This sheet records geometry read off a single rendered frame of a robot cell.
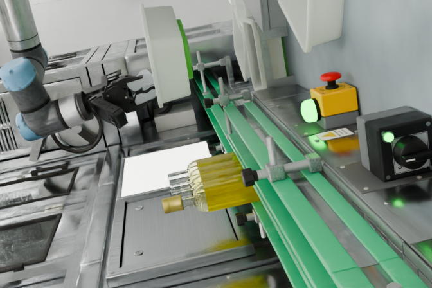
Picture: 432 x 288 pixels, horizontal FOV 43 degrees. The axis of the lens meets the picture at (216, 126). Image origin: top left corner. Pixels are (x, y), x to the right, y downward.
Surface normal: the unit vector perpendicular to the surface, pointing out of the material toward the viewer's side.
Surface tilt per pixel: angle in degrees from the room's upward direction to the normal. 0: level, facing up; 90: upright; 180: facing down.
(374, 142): 0
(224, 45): 90
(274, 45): 90
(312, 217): 90
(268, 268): 89
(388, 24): 0
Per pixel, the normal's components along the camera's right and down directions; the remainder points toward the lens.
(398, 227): -0.18, -0.95
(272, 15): 0.18, 0.54
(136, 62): 0.12, 0.24
